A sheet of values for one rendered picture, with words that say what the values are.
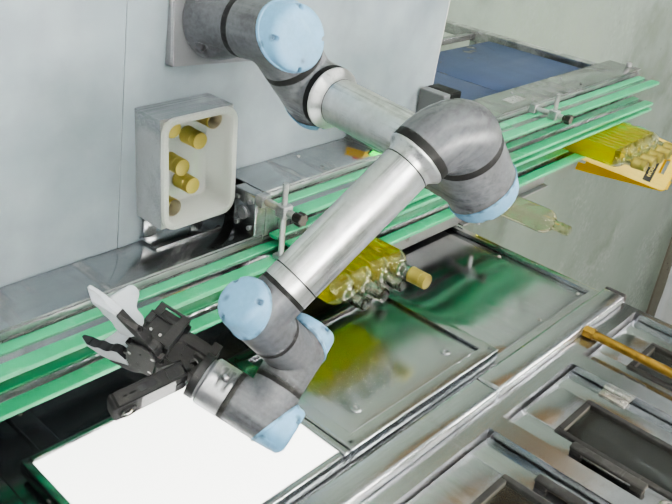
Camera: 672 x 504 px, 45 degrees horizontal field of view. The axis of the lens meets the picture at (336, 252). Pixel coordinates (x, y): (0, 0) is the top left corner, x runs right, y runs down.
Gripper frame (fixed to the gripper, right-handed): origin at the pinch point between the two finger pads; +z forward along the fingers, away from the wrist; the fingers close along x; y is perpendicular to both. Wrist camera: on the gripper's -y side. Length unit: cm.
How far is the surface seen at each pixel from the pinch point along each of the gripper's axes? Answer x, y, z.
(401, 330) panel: -34, 53, -45
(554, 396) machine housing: -26, 53, -78
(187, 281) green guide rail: -23.1, 28.2, -4.0
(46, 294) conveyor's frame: -21.2, 9.6, 13.4
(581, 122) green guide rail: -46, 168, -64
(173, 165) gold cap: -11.6, 41.1, 9.8
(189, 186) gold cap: -16.1, 42.2, 6.1
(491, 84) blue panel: -49, 164, -34
